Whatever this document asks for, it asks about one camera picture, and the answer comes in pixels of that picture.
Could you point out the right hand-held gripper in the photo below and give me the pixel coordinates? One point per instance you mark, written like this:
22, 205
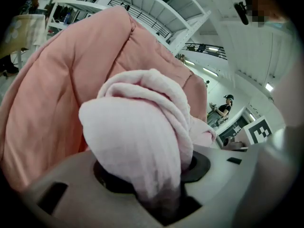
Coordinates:
259, 132

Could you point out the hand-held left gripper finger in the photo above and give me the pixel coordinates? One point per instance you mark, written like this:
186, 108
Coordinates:
191, 206

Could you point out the pink cloth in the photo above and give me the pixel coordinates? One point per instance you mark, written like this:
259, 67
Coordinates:
133, 127

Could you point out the pink upholstered lounge chair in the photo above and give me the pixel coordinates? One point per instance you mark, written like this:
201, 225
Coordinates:
59, 91

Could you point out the dark glass window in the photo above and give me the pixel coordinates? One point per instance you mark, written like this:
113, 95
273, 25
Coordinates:
234, 127

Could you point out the black metal railing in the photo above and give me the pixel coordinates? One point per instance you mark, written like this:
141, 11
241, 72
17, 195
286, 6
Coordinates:
206, 49

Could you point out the person's head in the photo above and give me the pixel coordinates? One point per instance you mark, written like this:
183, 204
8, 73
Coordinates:
263, 6

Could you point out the white metal shelving unit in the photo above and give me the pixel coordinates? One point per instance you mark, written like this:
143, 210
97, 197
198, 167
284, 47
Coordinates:
147, 3

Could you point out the blue bottle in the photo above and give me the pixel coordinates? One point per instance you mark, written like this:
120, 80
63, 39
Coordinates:
67, 18

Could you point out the table with floral checked cloth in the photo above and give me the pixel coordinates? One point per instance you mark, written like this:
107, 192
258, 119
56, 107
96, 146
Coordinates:
23, 32

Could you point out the black head-worn camera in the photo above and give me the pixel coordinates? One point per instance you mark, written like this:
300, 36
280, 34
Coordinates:
241, 12

